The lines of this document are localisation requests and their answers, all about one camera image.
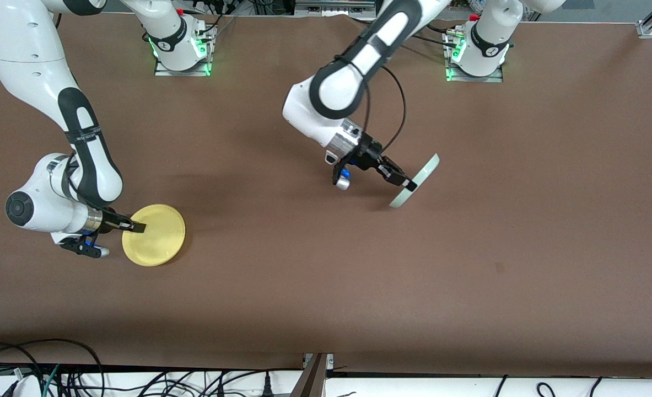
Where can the light green round plate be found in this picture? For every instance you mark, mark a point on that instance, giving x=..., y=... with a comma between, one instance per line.
x=426, y=170

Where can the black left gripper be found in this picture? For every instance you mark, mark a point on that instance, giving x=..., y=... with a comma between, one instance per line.
x=371, y=154

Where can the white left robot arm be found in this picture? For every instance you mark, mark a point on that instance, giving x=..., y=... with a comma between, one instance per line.
x=353, y=60

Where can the grey metal electronics box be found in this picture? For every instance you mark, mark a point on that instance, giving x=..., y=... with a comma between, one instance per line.
x=331, y=6

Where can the dark post with metal bracket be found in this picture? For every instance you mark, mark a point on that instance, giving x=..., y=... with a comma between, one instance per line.
x=312, y=380

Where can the yellow round plate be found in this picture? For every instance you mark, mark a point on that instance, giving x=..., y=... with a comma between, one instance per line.
x=160, y=242

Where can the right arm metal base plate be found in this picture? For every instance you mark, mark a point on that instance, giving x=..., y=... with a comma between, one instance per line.
x=163, y=71

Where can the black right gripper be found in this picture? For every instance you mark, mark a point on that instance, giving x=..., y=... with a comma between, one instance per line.
x=110, y=218

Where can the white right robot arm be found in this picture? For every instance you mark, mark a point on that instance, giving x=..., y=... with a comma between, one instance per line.
x=33, y=60

